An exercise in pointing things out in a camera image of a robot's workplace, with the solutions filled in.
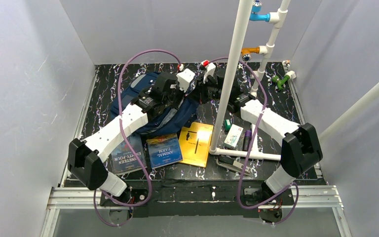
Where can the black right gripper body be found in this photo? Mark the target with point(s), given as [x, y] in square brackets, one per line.
[204, 90]

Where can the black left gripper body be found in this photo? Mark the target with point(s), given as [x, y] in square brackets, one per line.
[175, 90]

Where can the navy blue student backpack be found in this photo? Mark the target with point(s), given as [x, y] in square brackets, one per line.
[169, 122]

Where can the Animal Farm book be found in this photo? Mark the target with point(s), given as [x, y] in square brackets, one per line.
[164, 150]

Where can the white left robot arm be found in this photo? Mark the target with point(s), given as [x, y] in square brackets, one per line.
[86, 157]

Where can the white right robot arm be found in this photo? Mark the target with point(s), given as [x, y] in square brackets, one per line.
[300, 147]

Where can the small green eraser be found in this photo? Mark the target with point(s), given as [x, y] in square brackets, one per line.
[227, 125]

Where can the orange pipe valve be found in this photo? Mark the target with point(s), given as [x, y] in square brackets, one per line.
[246, 53]

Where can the white rectangular box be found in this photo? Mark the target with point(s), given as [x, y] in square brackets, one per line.
[233, 136]

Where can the black pen on notebook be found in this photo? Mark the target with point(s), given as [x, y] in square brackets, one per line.
[192, 138]

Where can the yellow notebook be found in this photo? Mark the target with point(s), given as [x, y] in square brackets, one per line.
[205, 133]

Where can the purple marker pen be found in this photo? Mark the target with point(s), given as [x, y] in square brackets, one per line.
[246, 140]

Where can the green pipe valve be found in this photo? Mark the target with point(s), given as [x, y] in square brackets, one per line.
[279, 82]

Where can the grey stapler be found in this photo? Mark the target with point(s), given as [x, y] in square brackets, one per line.
[229, 163]

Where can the Nineteen Eighty-Four book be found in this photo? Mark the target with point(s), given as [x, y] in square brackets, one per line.
[122, 159]

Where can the blue pipe valve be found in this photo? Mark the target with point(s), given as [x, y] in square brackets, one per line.
[259, 13]

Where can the white PVC pipe frame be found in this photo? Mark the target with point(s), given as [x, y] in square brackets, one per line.
[277, 19]

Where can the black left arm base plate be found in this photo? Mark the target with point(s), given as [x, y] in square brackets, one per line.
[130, 196]

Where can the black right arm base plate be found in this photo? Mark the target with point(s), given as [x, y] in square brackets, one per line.
[252, 196]

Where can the aluminium rail frame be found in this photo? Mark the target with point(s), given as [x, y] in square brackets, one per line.
[184, 207]

